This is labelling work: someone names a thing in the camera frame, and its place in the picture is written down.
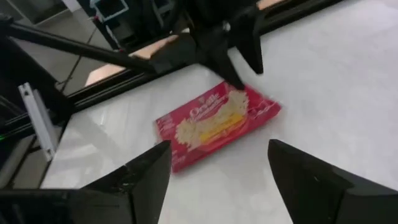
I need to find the black metal table frame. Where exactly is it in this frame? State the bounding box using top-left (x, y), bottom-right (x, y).
top-left (0, 0), bottom-right (346, 141)

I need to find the red popcorn bag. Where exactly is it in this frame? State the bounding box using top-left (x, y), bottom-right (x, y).
top-left (154, 80), bottom-right (283, 174)

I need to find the white metal bracket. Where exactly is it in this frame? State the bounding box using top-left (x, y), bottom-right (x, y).
top-left (17, 82), bottom-right (58, 162)

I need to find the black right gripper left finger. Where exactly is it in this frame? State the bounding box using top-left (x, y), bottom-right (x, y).
top-left (0, 139), bottom-right (173, 224)

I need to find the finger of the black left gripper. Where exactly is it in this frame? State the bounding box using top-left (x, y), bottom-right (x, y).
top-left (198, 39), bottom-right (247, 91)
top-left (235, 12), bottom-right (266, 76)

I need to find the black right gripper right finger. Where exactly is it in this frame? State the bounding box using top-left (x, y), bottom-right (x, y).
top-left (267, 138), bottom-right (398, 224)

